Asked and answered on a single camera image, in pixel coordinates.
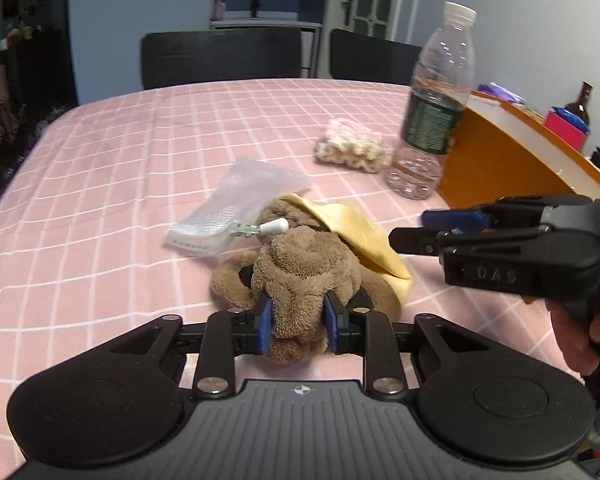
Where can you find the left black chair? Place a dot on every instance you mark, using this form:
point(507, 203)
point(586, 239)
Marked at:
point(169, 59)

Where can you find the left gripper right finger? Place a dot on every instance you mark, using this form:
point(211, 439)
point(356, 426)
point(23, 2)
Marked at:
point(358, 328)

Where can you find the person's right hand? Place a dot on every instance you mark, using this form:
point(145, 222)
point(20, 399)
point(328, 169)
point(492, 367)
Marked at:
point(574, 341)

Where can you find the brown glass bottle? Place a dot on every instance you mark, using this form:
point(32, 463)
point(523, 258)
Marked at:
point(579, 107)

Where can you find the black chair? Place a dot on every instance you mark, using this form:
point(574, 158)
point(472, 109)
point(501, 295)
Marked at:
point(363, 58)
point(169, 59)

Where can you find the orange cardboard box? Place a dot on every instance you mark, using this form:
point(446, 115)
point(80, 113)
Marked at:
point(500, 151)

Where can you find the clear plastic water bottle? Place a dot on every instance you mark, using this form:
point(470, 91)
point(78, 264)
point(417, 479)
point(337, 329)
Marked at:
point(440, 88)

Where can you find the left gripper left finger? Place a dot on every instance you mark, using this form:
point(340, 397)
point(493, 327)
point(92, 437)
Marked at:
point(228, 334)

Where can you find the blue packet on red box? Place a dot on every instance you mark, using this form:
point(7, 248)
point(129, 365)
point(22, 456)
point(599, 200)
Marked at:
point(573, 119)

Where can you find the pink checked tablecloth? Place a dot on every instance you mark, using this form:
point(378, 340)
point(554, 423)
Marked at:
point(82, 224)

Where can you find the yellow snack packet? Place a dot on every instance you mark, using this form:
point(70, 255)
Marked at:
point(367, 240)

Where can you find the right black chair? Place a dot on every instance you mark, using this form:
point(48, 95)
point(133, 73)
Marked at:
point(363, 58)

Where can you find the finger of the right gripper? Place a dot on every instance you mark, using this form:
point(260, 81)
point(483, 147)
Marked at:
point(485, 217)
point(424, 242)

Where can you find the brown plush towel toy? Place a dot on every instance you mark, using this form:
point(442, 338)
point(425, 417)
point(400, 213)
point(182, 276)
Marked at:
point(296, 269)

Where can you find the white cabinet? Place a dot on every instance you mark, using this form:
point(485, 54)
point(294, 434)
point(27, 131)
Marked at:
point(300, 39)

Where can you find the red box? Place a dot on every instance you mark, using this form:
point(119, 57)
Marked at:
point(570, 134)

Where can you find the purple tissue pack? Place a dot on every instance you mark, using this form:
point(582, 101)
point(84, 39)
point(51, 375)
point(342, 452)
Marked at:
point(501, 93)

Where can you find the clear plastic bag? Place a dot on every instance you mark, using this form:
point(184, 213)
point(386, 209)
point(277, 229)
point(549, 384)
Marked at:
point(233, 208)

